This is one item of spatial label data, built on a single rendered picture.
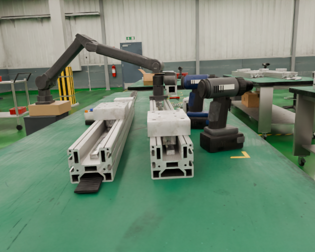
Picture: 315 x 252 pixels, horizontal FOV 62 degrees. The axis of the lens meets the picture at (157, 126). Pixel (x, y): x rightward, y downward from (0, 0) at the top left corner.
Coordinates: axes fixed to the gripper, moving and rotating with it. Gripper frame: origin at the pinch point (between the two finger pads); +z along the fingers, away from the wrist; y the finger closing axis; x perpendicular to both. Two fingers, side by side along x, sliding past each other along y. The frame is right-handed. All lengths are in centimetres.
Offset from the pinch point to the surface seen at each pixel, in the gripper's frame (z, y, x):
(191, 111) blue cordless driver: -6.1, 12.7, -34.3
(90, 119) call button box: -1.2, -32.8, -19.6
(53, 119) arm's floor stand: 4, -62, 11
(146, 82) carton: -1, -11, 215
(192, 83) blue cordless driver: -17.7, 12.9, -35.8
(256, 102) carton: 49, 185, 324
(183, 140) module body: -8, 4, -81
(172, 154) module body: -4, 1, -79
